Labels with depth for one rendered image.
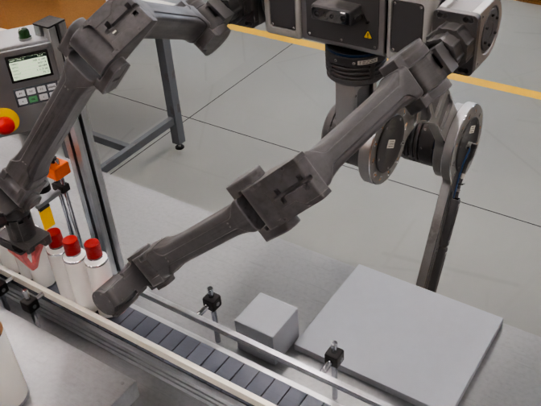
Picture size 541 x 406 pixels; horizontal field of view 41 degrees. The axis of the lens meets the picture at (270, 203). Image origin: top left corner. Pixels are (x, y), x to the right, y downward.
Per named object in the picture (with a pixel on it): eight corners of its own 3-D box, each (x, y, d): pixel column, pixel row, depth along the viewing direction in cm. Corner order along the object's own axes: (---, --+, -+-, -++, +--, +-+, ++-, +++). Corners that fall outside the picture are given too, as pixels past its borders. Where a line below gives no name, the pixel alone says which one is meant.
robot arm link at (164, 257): (307, 213, 114) (266, 158, 113) (288, 233, 110) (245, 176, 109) (172, 279, 146) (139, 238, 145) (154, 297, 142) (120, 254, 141)
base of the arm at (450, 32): (474, 73, 138) (481, 13, 131) (457, 92, 133) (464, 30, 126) (432, 64, 142) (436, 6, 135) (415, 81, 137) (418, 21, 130)
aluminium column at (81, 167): (101, 274, 183) (31, 22, 143) (113, 263, 186) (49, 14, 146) (113, 280, 181) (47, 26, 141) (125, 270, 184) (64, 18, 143)
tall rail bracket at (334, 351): (314, 414, 145) (311, 359, 135) (332, 389, 150) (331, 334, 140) (328, 421, 144) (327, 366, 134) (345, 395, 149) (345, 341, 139)
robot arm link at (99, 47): (154, 21, 113) (109, -24, 114) (101, 84, 118) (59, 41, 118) (235, 29, 156) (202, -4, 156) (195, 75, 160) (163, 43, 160)
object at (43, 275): (30, 285, 174) (6, 217, 162) (46, 272, 177) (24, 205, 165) (44, 292, 171) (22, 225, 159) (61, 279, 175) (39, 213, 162)
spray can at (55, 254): (59, 299, 169) (36, 231, 157) (79, 288, 172) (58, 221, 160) (68, 311, 166) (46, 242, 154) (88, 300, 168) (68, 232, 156)
